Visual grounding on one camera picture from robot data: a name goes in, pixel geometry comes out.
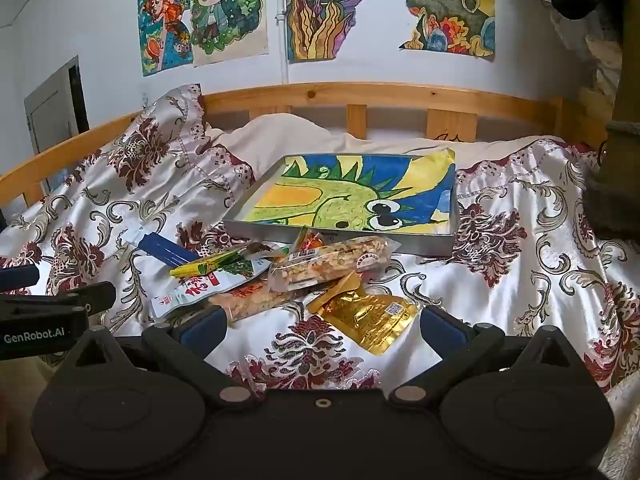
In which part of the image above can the orange-haired girl wall poster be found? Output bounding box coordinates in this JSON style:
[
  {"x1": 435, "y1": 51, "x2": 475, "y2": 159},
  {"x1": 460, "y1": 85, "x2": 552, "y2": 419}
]
[{"x1": 137, "y1": 0, "x2": 195, "y2": 77}]

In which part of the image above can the clear orange snack packet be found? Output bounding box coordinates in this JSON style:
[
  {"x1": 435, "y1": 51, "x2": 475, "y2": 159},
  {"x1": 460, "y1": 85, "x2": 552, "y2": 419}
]
[{"x1": 287, "y1": 227, "x2": 331, "y2": 261}]

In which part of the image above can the grey door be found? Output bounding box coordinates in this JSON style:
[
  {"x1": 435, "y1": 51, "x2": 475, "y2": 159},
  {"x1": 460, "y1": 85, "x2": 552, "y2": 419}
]
[{"x1": 24, "y1": 55, "x2": 91, "y2": 156}]

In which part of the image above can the clear nut bar packet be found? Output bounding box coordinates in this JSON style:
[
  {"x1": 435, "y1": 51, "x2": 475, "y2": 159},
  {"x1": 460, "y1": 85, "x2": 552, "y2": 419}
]
[{"x1": 267, "y1": 237, "x2": 403, "y2": 293}]

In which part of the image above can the patterned grey cloth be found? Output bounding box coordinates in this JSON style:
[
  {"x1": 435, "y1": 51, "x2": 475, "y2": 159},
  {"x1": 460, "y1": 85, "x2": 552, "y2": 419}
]
[{"x1": 520, "y1": 0, "x2": 626, "y2": 103}]

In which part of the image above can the long dark blue packet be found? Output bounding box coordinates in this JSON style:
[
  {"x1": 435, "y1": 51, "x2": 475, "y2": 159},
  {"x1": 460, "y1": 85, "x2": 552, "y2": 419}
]
[{"x1": 122, "y1": 230, "x2": 201, "y2": 268}]

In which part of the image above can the wooden bed frame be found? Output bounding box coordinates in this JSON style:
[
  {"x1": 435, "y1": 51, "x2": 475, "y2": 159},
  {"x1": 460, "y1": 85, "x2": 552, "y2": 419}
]
[{"x1": 0, "y1": 82, "x2": 616, "y2": 211}]

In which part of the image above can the yellow green snack packet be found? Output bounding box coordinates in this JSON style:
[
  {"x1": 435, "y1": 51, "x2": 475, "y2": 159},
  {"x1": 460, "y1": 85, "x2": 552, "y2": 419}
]
[{"x1": 169, "y1": 250, "x2": 251, "y2": 278}]

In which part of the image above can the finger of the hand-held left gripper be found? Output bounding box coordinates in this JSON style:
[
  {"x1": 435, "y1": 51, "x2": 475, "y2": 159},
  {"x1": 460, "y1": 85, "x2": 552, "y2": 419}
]
[
  {"x1": 0, "y1": 281, "x2": 117, "y2": 318},
  {"x1": 0, "y1": 265, "x2": 41, "y2": 295}
]

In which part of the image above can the grey metal tray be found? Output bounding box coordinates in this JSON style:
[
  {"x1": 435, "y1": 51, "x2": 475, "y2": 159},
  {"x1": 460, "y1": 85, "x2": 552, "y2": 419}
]
[{"x1": 221, "y1": 152, "x2": 459, "y2": 256}]

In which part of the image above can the colourful crayon drawing sheet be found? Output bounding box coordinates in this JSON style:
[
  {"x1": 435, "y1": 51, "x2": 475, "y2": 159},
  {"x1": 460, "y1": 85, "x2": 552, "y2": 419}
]
[{"x1": 243, "y1": 155, "x2": 457, "y2": 235}]

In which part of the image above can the gold foil snack packet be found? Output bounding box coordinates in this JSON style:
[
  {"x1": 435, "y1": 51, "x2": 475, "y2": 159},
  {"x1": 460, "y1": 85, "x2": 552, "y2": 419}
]
[{"x1": 306, "y1": 270, "x2": 418, "y2": 357}]

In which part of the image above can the clear rice cracker packet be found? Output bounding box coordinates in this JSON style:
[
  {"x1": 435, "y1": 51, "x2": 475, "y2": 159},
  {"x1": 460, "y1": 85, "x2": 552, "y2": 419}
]
[{"x1": 207, "y1": 280, "x2": 311, "y2": 321}]

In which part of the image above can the yellow seaweed wall poster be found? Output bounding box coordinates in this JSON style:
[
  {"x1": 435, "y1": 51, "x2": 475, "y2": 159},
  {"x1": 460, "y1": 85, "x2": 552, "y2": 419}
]
[{"x1": 285, "y1": 0, "x2": 387, "y2": 63}]

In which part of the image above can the white wall pipe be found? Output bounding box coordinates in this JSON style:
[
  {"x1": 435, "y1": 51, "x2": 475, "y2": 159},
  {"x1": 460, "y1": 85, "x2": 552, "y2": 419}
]
[{"x1": 274, "y1": 0, "x2": 292, "y2": 85}]

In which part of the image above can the floral satin blanket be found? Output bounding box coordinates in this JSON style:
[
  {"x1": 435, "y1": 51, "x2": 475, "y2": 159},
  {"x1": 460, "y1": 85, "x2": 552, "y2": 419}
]
[{"x1": 0, "y1": 84, "x2": 640, "y2": 396}]

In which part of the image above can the green hill wall poster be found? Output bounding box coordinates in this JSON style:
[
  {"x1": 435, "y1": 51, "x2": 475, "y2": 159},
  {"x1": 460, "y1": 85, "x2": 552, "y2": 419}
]
[{"x1": 386, "y1": 0, "x2": 497, "y2": 62}]

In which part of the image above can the dark brown snack packet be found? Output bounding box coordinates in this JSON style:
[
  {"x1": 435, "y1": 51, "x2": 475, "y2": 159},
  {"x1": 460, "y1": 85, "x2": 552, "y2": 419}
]
[{"x1": 240, "y1": 241, "x2": 281, "y2": 261}]

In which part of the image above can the blonde cartoon child wall poster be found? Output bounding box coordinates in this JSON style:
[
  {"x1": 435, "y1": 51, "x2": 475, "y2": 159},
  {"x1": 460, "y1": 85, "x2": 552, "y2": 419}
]
[{"x1": 189, "y1": 0, "x2": 269, "y2": 67}]

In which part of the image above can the white red-print snack packet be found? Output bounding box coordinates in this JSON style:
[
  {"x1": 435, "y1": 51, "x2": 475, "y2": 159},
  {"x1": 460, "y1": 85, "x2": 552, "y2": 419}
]
[{"x1": 150, "y1": 255, "x2": 291, "y2": 318}]

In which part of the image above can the cream bed sheet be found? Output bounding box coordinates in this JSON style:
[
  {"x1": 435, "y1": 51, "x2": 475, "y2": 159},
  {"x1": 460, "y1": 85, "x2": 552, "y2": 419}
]
[{"x1": 205, "y1": 114, "x2": 566, "y2": 176}]

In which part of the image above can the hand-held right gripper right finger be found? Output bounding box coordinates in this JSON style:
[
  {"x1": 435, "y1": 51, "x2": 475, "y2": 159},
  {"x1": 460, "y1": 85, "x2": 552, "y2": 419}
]
[{"x1": 389, "y1": 306, "x2": 583, "y2": 408}]

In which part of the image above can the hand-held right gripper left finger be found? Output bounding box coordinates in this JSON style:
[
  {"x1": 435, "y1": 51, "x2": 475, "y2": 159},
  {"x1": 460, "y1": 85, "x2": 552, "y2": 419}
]
[{"x1": 62, "y1": 306, "x2": 255, "y2": 409}]

